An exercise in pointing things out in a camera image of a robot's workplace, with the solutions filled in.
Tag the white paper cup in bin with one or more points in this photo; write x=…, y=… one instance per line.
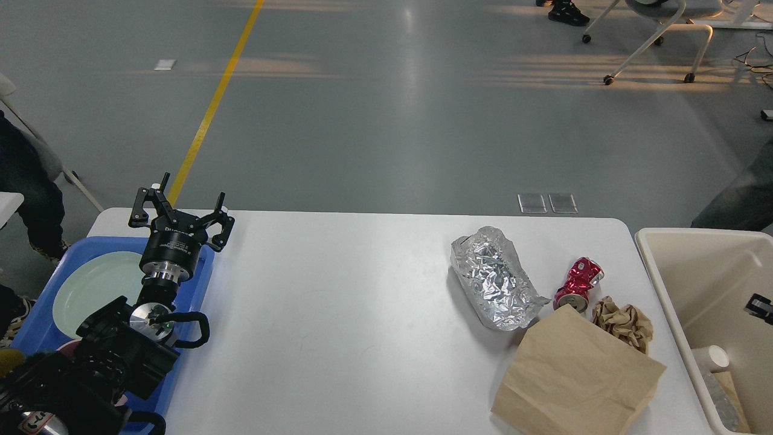
x=711, y=358

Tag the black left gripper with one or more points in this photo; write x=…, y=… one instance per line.
x=170, y=253

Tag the blue plastic tray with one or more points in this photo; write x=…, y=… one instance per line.
x=39, y=333

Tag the left metal floor plate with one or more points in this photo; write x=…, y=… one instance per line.
x=532, y=203

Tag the crumpled brown paper ball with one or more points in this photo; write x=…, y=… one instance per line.
x=628, y=324

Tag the brown cardboard in bin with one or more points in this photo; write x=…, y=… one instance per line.
x=738, y=399

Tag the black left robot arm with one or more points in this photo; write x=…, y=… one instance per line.
x=124, y=347

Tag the brown paper bag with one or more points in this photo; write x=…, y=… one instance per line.
x=568, y=376

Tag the white desk frame background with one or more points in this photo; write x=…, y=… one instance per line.
x=736, y=15

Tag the grey chair at left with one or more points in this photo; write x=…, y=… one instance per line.
x=51, y=161

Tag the white table at left edge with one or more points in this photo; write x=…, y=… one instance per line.
x=10, y=202

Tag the metal floor plate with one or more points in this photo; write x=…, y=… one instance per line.
x=561, y=203
x=532, y=203

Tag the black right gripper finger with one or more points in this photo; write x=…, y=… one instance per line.
x=759, y=307

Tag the right metal floor plate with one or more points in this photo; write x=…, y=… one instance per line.
x=561, y=203

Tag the pink mug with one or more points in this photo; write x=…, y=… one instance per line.
x=68, y=351

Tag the clear plastic bottle in bin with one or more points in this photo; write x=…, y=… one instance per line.
x=722, y=393

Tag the teal mug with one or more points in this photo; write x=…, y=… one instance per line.
x=10, y=359

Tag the seated person at left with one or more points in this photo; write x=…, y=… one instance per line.
x=42, y=210

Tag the beige plastic bin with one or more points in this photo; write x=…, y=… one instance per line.
x=704, y=278

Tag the light green plate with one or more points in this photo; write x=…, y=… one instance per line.
x=95, y=284

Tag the crumpled aluminium foil container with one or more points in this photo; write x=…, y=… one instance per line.
x=496, y=285

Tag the person in white shorts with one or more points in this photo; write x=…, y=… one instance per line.
x=565, y=12

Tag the crushed red can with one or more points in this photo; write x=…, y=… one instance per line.
x=583, y=276

